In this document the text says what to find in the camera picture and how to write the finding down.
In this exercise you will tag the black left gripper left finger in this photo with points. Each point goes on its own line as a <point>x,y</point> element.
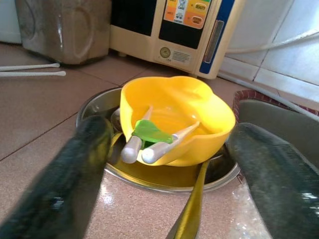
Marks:
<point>57,194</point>

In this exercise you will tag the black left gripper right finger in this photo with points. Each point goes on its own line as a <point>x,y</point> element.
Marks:
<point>281,189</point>

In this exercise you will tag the stainless steel fork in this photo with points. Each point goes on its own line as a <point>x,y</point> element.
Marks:
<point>190,211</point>

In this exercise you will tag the white training chopsticks green hinge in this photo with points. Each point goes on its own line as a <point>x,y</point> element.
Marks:
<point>37,73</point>
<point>159,149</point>

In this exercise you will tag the yellow plastic bowl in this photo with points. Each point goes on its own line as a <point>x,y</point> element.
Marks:
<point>179,99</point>

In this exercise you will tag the stainless steel sink basin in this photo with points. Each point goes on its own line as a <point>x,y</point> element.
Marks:
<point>274,119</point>

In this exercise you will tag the round stainless steel plate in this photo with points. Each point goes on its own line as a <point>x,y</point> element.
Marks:
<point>97,105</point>

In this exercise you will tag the grey drain pipe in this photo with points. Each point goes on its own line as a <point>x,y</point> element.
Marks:
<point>261,90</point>

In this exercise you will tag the clear jar brown powder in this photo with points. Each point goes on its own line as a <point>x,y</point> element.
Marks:
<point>64,37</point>

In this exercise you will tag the cream water ionizer appliance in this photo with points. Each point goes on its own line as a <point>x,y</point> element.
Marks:
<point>139,47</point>

